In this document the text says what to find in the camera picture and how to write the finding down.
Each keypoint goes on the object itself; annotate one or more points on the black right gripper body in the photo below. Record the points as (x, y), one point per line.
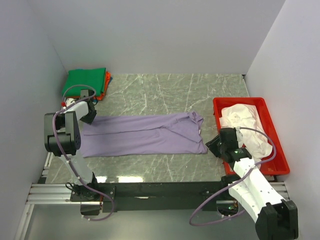
(216, 147)

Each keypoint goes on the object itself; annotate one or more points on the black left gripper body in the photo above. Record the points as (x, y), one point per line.
(89, 118)

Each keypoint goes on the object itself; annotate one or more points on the lavender t shirt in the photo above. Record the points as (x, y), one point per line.
(169, 134)

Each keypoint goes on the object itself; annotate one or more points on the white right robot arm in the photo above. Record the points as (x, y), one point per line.
(275, 217)

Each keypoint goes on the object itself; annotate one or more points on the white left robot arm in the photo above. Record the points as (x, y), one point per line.
(62, 136)

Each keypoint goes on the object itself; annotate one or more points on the blue folded t shirt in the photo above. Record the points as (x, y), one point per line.
(108, 80)

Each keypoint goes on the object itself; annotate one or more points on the white t shirt in bin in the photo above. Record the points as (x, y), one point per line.
(251, 135)

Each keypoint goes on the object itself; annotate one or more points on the green folded t shirt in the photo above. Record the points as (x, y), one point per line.
(94, 78)

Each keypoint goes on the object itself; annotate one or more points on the orange folded t shirt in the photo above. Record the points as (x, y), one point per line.
(106, 74)

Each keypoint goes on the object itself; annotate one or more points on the black base beam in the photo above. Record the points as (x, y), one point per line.
(145, 196)

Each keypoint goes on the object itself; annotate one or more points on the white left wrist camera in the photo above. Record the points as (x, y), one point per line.
(67, 102)

